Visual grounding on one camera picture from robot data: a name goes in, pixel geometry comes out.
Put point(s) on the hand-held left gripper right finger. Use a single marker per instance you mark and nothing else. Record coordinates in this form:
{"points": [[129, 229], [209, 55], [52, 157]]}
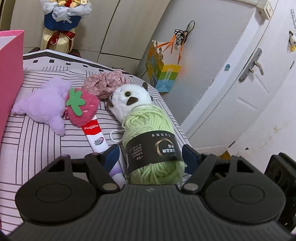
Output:
{"points": [[190, 160]]}

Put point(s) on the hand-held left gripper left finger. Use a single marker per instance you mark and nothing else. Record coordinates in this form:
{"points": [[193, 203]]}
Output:
{"points": [[111, 157]]}

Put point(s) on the green yarn ball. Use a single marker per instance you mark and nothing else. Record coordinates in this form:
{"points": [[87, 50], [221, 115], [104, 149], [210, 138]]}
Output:
{"points": [[143, 120]]}

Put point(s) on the pink floral scrunchie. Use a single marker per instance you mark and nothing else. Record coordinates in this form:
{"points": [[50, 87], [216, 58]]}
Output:
{"points": [[104, 81]]}

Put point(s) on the purple plush toy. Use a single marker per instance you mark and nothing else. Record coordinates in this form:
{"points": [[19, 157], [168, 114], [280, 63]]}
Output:
{"points": [[44, 104]]}

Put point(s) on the pink cardboard box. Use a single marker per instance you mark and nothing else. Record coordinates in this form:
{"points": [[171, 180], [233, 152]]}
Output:
{"points": [[9, 81]]}

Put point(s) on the toothpaste tube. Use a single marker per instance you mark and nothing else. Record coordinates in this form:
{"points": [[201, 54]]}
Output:
{"points": [[94, 132]]}

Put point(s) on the pink strawberry pouch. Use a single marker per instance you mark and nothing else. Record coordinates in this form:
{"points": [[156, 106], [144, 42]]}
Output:
{"points": [[85, 111]]}

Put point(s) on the white plush toy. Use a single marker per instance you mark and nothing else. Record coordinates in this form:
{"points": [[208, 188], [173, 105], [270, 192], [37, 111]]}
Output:
{"points": [[124, 104]]}

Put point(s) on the striped bed sheet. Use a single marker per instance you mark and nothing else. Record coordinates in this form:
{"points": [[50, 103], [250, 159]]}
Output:
{"points": [[34, 150]]}

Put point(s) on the white door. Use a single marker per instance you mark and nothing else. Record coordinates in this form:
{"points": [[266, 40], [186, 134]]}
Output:
{"points": [[231, 92]]}

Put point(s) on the colourful paper bag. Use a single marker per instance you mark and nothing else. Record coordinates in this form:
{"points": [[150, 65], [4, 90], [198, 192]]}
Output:
{"points": [[166, 76]]}

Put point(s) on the blue sticker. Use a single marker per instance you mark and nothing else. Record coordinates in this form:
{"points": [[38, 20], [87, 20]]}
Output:
{"points": [[227, 67]]}

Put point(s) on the beige wardrobe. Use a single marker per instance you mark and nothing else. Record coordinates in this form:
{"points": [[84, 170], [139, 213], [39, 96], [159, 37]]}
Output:
{"points": [[115, 34]]}

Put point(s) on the small plush magnet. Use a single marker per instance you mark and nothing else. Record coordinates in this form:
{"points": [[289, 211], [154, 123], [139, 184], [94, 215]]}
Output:
{"points": [[292, 40]]}

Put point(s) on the flower bouquet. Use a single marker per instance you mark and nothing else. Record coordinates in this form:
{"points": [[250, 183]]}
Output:
{"points": [[60, 20]]}

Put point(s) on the light switch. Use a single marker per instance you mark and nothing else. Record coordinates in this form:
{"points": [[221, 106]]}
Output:
{"points": [[266, 9]]}

